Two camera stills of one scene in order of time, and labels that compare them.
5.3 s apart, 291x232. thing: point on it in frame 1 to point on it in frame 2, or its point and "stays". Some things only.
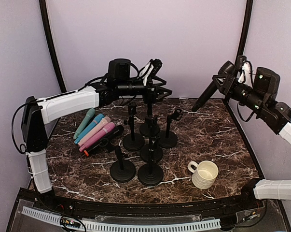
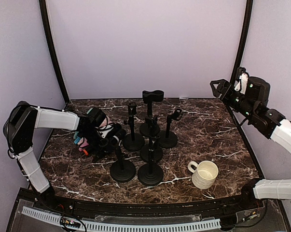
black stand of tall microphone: [150, 129] stays
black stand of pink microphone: [132, 141] stays
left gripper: [154, 97] to [103, 147]
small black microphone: [226, 68] to [117, 133]
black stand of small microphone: [169, 139] stays
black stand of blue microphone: [122, 171] stays
